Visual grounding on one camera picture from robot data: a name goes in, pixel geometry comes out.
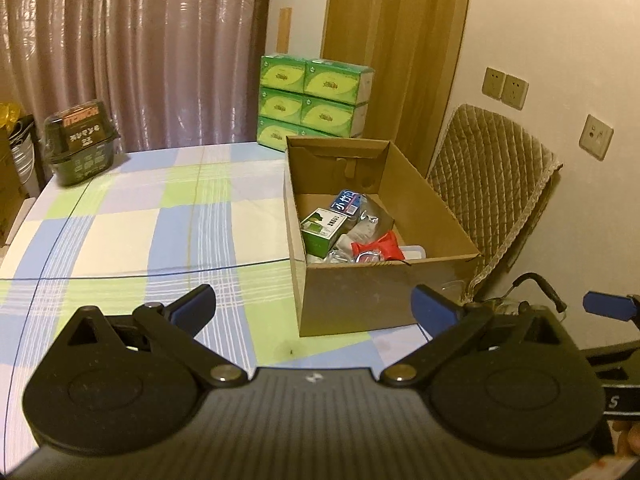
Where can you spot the stack of green tissue packs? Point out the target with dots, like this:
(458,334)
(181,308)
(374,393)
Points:
(310,105)

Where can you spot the clear plastic container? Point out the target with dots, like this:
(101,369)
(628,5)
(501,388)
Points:
(412,251)

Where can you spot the light wooden strip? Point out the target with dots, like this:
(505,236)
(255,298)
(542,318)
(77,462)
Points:
(284,30)

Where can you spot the cardboard box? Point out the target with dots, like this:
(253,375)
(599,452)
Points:
(360,300)

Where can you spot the yellow plastic bag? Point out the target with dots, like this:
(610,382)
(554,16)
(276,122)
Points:
(9,116)

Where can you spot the clear plastic bag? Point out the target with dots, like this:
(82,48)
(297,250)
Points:
(357,235)

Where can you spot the pink curtain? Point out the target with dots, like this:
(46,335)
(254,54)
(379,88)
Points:
(150,35)

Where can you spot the blue and white packet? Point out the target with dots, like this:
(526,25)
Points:
(347,202)

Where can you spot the checked tablecloth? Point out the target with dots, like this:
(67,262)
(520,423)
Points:
(125,240)

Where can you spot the person's right hand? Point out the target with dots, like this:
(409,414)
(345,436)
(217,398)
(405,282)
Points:
(629,440)

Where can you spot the red packet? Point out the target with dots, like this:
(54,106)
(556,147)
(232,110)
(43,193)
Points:
(382,248)

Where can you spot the wooden door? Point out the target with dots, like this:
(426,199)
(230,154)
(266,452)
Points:
(400,20)

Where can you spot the shiny foil packet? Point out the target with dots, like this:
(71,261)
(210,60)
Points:
(372,216)

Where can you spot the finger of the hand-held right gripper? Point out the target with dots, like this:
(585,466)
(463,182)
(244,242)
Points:
(617,360)
(607,305)

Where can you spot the beige wall socket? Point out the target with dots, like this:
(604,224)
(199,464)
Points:
(515,91)
(596,135)
(494,82)

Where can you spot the green and white box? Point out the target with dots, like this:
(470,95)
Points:
(320,235)

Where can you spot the dark green plastic container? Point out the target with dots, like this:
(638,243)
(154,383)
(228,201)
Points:
(80,155)

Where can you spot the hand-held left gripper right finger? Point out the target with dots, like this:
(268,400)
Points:
(434,306)

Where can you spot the chair with quilted cover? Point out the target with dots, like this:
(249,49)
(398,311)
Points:
(490,175)

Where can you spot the metal bucket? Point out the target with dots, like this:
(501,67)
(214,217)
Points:
(24,157)

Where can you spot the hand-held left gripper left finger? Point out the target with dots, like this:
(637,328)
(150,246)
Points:
(192,306)

